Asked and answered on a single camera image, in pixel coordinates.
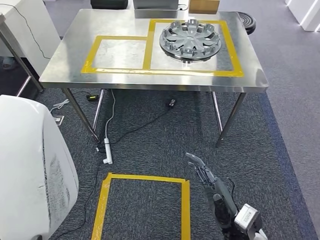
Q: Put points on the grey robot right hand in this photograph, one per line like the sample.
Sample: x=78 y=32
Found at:
x=222 y=198

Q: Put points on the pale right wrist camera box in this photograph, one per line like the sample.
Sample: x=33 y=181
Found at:
x=247 y=218

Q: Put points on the grey box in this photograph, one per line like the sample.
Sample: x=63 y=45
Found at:
x=155 y=5

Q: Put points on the black ribbed round stool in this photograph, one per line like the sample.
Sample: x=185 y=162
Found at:
x=247 y=21

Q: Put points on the yellow tape on workbench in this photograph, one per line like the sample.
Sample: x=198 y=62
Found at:
x=149 y=49

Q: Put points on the stainless steel workbench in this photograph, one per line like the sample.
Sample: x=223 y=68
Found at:
x=120 y=79

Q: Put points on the white power strip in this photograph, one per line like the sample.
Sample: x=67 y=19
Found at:
x=108 y=152

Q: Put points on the silver wheel hub cap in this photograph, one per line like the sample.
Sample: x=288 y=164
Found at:
x=189 y=39

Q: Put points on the yellow floor tape marking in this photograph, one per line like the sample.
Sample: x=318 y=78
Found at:
x=185 y=212

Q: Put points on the white curved body panel part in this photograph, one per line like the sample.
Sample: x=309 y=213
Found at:
x=25 y=165

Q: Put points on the black case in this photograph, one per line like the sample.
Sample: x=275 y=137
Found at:
x=109 y=3

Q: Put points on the black device green light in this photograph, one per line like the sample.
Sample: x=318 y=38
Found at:
x=92 y=97

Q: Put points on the cardboard box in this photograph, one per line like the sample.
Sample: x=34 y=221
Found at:
x=204 y=6

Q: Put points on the white cabinet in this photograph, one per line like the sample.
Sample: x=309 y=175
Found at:
x=305 y=13

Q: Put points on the floor socket plate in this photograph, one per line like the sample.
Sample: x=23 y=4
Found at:
x=59 y=120

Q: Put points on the white desk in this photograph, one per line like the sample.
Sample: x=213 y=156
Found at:
x=37 y=30

